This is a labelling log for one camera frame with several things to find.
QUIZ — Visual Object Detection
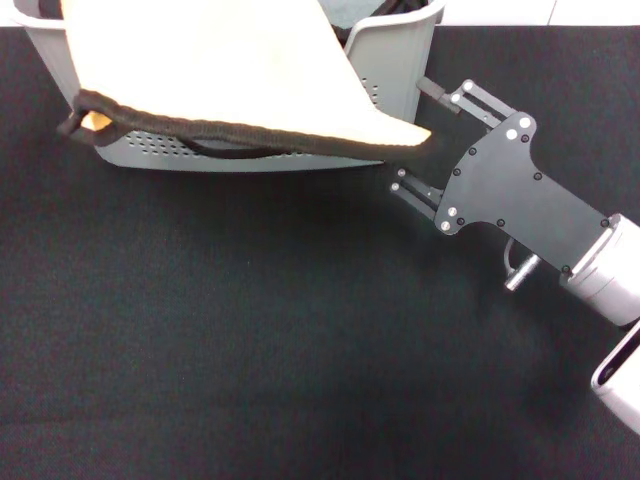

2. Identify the black tablecloth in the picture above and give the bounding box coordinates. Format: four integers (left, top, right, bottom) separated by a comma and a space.
0, 24, 640, 480

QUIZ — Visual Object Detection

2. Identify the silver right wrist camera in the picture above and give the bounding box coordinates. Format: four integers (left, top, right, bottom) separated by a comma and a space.
589, 323, 640, 437

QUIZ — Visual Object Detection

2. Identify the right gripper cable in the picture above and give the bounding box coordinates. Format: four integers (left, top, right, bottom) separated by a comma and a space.
502, 237, 542, 293

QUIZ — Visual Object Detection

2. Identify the yellow grey towel black trim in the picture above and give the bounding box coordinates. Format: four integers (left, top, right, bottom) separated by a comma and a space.
56, 0, 434, 165

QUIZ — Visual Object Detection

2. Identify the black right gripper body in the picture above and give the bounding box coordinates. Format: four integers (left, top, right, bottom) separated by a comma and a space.
433, 112, 622, 275

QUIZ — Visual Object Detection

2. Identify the grey perforated storage box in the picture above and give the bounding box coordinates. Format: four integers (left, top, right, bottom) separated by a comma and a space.
9, 0, 447, 175

